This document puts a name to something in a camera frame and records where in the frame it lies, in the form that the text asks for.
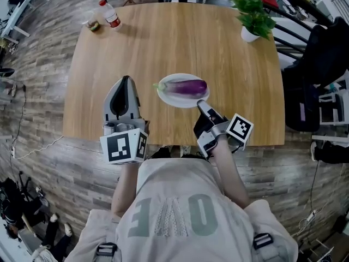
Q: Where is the person's right forearm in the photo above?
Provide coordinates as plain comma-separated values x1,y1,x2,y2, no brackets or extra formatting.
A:
211,138,251,210

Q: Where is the white floor cable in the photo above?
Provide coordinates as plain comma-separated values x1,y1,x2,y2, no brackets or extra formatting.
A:
12,135,65,160

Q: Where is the black equipment stand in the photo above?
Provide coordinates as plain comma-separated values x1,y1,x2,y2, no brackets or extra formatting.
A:
0,170,50,226

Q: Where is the clear plastic cup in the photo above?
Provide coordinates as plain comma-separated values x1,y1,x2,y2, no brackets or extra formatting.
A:
82,9,101,33

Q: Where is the white table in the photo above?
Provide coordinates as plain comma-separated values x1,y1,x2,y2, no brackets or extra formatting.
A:
0,0,51,38

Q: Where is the white folding rack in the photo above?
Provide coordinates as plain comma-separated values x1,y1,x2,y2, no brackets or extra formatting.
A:
298,239,338,262

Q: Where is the person's light printed shirt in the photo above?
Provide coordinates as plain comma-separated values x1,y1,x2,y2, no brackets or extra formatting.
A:
65,157,299,262

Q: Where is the white plate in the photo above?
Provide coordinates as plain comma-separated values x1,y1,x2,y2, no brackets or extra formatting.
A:
157,73,210,109

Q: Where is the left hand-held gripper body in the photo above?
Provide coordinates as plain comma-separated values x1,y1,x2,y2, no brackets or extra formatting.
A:
99,117,150,165

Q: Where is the black strap buckle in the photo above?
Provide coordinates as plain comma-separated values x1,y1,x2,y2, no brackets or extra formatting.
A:
252,233,274,250
95,242,118,257

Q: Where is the purple eggplant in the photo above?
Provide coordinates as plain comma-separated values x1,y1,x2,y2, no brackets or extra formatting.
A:
152,79,208,99

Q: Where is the white metal chair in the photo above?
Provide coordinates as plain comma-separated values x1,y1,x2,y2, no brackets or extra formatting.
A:
318,71,349,126

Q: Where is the person's left forearm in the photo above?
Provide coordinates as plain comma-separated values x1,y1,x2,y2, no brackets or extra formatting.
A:
111,161,140,218

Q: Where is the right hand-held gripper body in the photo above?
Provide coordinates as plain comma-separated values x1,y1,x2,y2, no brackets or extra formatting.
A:
193,112,254,159

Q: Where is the green plant white pot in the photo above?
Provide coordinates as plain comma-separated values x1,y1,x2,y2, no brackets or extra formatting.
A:
230,0,276,43

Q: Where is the thin black floor cable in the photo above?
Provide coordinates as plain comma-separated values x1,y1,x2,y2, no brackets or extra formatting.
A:
310,159,320,213

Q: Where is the wooden table top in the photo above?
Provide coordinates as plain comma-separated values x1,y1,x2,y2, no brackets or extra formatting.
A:
62,2,286,147

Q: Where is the black jacket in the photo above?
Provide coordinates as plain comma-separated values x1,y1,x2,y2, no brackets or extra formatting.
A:
283,16,349,90

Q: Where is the clear plastic bottle red cap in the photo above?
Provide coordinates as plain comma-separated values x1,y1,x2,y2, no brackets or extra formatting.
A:
98,0,123,32

